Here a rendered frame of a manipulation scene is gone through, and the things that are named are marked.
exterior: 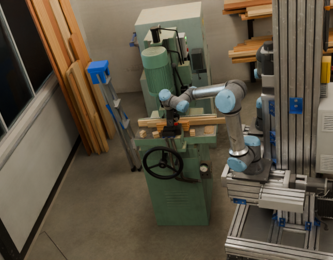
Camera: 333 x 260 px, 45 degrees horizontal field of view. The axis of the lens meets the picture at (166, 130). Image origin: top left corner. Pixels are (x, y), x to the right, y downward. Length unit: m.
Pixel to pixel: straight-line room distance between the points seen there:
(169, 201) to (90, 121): 1.52
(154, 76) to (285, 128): 0.92
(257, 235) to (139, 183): 1.41
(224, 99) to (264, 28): 3.09
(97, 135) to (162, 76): 1.86
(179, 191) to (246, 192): 0.67
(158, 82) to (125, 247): 1.42
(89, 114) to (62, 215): 1.10
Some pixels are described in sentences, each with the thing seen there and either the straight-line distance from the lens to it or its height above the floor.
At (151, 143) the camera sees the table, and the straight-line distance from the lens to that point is 2.95.
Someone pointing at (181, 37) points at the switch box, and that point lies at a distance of 2.99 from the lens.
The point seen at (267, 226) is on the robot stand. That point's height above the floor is 0.21.
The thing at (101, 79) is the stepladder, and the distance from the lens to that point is 3.66.
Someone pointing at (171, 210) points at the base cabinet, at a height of 0.18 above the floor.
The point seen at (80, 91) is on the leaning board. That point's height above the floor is 0.78.
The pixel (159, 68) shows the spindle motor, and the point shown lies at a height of 1.41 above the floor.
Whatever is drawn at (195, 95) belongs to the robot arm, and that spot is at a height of 1.31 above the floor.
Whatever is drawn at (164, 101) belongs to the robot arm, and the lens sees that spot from 2.52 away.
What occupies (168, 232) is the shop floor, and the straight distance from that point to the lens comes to 3.46.
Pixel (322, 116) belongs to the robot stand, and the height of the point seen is 1.19.
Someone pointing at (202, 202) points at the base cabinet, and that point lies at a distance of 3.27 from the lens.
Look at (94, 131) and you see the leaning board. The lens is 4.46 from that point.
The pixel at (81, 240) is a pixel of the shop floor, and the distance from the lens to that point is 3.65.
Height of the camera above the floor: 2.51
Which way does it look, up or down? 32 degrees down
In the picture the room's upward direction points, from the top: 11 degrees counter-clockwise
